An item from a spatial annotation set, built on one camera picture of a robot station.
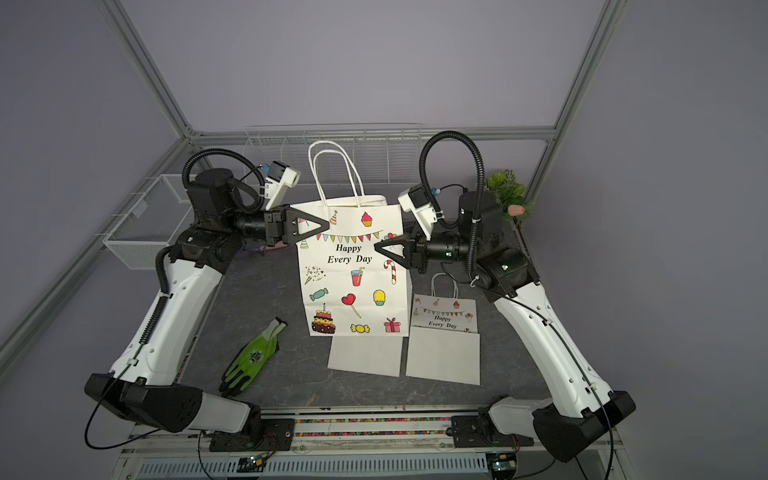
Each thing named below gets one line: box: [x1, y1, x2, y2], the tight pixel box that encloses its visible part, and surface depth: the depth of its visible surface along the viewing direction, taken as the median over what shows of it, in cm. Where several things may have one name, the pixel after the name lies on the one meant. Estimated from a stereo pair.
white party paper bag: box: [406, 273, 481, 386], surface depth 88 cm
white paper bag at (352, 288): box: [290, 140, 409, 337], surface depth 57 cm
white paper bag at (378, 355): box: [327, 336, 403, 378], surface depth 86 cm
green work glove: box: [219, 317, 288, 397], surface depth 86 cm
